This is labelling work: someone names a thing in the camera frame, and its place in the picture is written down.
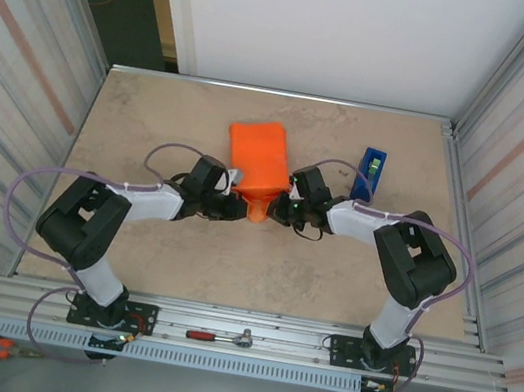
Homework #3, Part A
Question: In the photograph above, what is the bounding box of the blue tape dispenser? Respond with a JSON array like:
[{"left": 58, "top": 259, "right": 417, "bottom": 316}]
[{"left": 347, "top": 145, "right": 391, "bottom": 208}]

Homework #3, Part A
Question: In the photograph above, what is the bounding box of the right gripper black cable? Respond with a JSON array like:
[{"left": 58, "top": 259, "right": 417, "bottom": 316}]
[{"left": 290, "top": 214, "right": 328, "bottom": 243}]

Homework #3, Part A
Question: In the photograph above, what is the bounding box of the long aluminium cross rail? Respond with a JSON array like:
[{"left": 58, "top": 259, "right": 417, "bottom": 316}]
[{"left": 109, "top": 58, "right": 459, "bottom": 136}]

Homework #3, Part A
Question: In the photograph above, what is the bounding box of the wide aluminium rail bed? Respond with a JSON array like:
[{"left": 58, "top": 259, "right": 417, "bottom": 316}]
[{"left": 0, "top": 264, "right": 517, "bottom": 392}]

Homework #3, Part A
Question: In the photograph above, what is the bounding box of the red handled ratchet wrench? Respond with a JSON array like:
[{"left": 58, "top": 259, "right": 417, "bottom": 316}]
[{"left": 184, "top": 317, "right": 258, "bottom": 351}]

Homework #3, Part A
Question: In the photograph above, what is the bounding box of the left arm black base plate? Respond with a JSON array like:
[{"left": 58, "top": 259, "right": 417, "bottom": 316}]
[{"left": 65, "top": 290, "right": 160, "bottom": 339}]

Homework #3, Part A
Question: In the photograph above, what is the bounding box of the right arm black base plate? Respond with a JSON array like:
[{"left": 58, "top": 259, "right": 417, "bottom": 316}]
[{"left": 326, "top": 332, "right": 420, "bottom": 381}]

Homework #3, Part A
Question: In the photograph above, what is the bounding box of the grey slotted cable duct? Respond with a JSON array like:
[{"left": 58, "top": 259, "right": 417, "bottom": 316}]
[{"left": 0, "top": 311, "right": 366, "bottom": 392}]

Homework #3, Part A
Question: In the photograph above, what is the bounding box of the power connector with wires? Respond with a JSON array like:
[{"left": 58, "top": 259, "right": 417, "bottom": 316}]
[
  {"left": 359, "top": 358, "right": 401, "bottom": 392},
  {"left": 122, "top": 312, "right": 158, "bottom": 348}
]

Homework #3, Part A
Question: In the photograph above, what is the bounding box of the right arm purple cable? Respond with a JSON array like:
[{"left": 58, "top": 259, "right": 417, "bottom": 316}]
[{"left": 277, "top": 156, "right": 492, "bottom": 392}]

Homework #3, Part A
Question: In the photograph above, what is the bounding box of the aluminium side rail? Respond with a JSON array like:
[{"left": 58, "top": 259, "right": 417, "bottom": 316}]
[{"left": 402, "top": 120, "right": 524, "bottom": 354}]

